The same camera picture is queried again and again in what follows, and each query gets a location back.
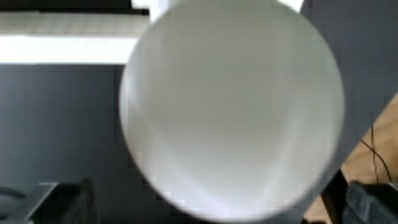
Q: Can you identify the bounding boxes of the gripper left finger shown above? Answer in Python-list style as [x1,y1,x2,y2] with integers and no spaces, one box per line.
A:
[3,178,102,224]

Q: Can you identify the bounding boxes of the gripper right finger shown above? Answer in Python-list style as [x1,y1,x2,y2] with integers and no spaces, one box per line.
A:
[342,182,398,224]

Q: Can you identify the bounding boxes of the white lamp bulb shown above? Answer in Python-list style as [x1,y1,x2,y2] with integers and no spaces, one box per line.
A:
[118,0,344,223]

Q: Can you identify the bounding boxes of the white foam fence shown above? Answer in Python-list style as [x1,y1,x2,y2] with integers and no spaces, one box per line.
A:
[0,0,303,66]

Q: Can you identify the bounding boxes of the black thin cable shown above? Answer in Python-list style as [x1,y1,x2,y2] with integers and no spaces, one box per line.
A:
[358,138,395,184]

